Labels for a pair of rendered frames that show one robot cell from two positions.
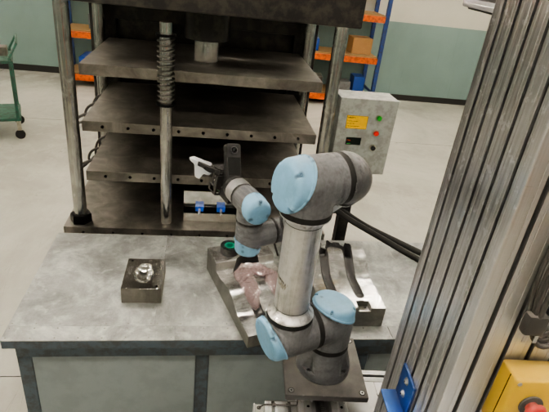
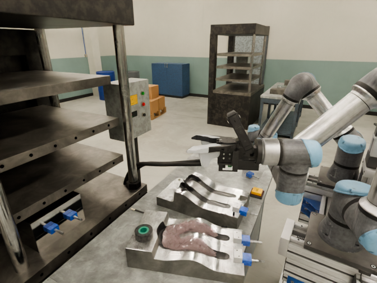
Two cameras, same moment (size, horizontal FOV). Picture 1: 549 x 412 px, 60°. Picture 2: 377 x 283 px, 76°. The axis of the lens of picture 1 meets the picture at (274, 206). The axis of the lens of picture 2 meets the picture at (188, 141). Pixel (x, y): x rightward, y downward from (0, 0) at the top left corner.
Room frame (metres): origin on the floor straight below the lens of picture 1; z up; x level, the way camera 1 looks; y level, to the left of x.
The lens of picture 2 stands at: (1.02, 0.72, 1.71)
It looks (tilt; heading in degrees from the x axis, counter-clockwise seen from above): 22 degrees down; 307
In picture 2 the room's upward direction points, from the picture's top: straight up
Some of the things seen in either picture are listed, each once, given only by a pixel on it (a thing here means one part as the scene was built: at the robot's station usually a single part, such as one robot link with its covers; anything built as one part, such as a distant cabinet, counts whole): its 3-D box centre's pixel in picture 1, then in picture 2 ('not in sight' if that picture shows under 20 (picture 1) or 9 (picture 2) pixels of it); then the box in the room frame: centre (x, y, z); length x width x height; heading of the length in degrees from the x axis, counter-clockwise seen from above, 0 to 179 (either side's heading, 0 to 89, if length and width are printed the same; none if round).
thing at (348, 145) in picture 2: not in sight; (350, 149); (1.03, -0.69, 1.20); 0.13 x 0.12 x 0.14; 94
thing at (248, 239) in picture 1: (253, 234); (288, 181); (1.15, 0.05, 1.34); 0.11 x 0.08 x 0.11; 121
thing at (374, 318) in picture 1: (337, 274); (203, 195); (1.68, -0.30, 0.87); 0.50 x 0.26 x 0.14; 10
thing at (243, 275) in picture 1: (259, 279); (189, 234); (1.54, 0.03, 0.90); 0.26 x 0.18 x 0.08; 27
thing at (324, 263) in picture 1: (337, 266); (205, 190); (1.66, -0.30, 0.92); 0.35 x 0.16 x 0.09; 10
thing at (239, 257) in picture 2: not in sight; (248, 259); (1.27, -0.05, 0.86); 0.13 x 0.05 x 0.05; 27
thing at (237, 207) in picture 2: not in sight; (245, 211); (1.40, -0.29, 0.89); 0.13 x 0.05 x 0.05; 10
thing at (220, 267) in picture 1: (256, 287); (188, 242); (1.54, 0.03, 0.86); 0.50 x 0.26 x 0.11; 27
